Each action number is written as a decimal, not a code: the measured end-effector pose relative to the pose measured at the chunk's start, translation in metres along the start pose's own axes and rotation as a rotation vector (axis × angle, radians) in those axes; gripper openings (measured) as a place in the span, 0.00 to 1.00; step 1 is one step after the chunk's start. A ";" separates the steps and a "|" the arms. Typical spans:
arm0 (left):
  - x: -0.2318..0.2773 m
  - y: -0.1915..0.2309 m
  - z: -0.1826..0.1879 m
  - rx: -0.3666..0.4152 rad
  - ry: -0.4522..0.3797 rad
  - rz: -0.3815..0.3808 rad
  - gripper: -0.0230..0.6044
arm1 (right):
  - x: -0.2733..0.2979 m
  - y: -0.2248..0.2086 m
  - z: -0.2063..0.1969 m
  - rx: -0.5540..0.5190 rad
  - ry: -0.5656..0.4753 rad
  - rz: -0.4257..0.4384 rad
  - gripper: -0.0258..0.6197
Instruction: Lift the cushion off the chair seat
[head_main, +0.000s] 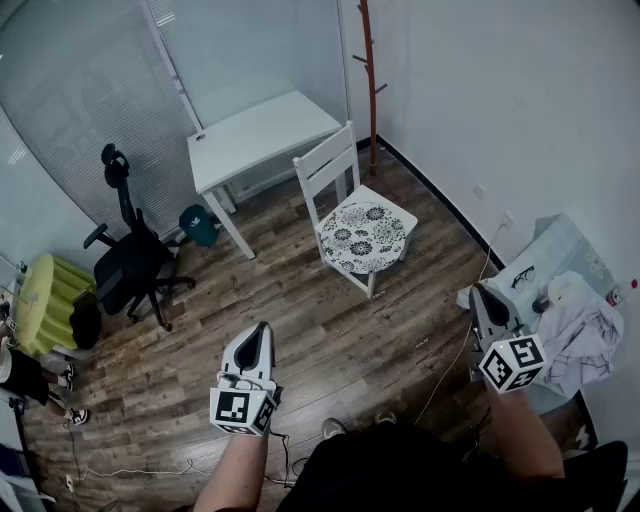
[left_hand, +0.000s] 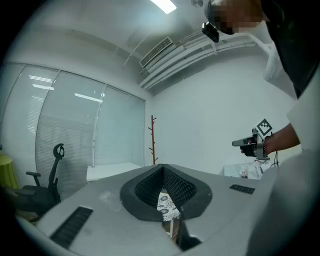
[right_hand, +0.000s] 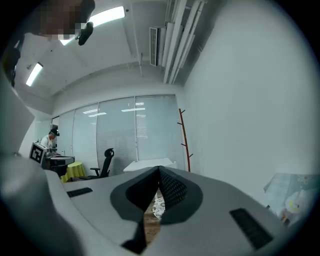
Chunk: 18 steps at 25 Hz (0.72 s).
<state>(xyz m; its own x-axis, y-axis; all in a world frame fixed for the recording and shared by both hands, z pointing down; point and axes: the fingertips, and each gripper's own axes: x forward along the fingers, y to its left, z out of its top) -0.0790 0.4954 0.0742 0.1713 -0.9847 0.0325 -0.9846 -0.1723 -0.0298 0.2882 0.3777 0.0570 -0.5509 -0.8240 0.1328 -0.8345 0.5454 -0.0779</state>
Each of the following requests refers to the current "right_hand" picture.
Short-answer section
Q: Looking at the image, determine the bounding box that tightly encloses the person's black t-shirt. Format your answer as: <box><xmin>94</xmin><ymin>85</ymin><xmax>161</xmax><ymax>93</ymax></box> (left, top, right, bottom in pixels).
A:
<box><xmin>1</xmin><ymin>47</ymin><xmax>22</xmax><ymax>88</ymax></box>

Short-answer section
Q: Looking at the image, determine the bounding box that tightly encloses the brown wooden coat rack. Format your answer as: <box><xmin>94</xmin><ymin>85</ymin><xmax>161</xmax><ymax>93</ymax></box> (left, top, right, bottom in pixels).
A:
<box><xmin>177</xmin><ymin>108</ymin><xmax>194</xmax><ymax>173</ymax></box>

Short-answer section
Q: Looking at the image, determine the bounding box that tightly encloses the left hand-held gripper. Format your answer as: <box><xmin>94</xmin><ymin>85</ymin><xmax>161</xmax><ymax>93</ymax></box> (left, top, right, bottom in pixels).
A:
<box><xmin>29</xmin><ymin>141</ymin><xmax>76</xmax><ymax>174</ymax></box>

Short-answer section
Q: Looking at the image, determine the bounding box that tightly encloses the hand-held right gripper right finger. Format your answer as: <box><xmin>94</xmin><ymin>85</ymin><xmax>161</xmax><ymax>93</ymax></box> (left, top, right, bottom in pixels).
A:
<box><xmin>158</xmin><ymin>165</ymin><xmax>204</xmax><ymax>226</ymax></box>

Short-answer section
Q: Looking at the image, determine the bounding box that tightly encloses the long ceiling light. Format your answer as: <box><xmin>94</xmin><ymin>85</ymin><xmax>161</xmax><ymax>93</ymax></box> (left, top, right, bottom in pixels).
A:
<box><xmin>25</xmin><ymin>62</ymin><xmax>44</xmax><ymax>88</ymax></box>
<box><xmin>59</xmin><ymin>6</ymin><xmax>126</xmax><ymax>47</ymax></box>

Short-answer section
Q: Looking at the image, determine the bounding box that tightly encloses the person's black cap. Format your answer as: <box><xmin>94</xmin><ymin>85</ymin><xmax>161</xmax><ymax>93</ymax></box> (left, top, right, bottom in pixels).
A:
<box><xmin>80</xmin><ymin>0</ymin><xmax>97</xmax><ymax>21</ymax></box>

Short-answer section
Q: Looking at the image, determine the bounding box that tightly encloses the white desk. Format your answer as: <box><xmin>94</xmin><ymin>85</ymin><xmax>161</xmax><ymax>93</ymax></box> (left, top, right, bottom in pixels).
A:
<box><xmin>123</xmin><ymin>157</ymin><xmax>177</xmax><ymax>174</ymax></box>

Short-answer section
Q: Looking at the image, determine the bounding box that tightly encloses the white ceiling pipe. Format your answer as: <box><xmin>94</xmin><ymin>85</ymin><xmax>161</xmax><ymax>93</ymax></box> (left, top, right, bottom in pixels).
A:
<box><xmin>170</xmin><ymin>0</ymin><xmax>208</xmax><ymax>85</ymax></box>
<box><xmin>162</xmin><ymin>0</ymin><xmax>188</xmax><ymax>84</ymax></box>

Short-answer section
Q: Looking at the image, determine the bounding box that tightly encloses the white ceiling air conditioner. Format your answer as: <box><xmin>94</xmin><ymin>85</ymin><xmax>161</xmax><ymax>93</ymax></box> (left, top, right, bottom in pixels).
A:
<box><xmin>148</xmin><ymin>25</ymin><xmax>167</xmax><ymax>67</ymax></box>

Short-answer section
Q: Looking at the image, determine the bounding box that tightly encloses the black office chair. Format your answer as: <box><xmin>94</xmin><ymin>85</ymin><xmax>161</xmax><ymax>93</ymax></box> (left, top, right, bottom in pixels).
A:
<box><xmin>78</xmin><ymin>147</ymin><xmax>115</xmax><ymax>180</ymax></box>

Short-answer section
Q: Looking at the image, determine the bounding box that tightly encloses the pale printed bed sheet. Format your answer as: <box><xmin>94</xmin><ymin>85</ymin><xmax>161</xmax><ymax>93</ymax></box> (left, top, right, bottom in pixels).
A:
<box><xmin>263</xmin><ymin>172</ymin><xmax>320</xmax><ymax>227</ymax></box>

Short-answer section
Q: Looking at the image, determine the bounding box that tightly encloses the black head-worn camera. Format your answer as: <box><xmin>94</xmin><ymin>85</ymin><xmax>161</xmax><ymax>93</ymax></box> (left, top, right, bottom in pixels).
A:
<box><xmin>77</xmin><ymin>21</ymin><xmax>94</xmax><ymax>47</ymax></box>

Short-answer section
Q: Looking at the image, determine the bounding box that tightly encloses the black white floral cushion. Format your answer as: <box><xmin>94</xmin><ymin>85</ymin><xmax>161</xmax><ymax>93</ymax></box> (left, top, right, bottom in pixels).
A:
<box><xmin>151</xmin><ymin>196</ymin><xmax>166</xmax><ymax>221</ymax></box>

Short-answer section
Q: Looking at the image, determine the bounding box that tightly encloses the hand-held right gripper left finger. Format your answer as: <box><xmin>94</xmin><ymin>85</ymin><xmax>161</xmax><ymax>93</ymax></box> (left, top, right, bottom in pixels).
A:
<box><xmin>109</xmin><ymin>165</ymin><xmax>161</xmax><ymax>255</ymax></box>

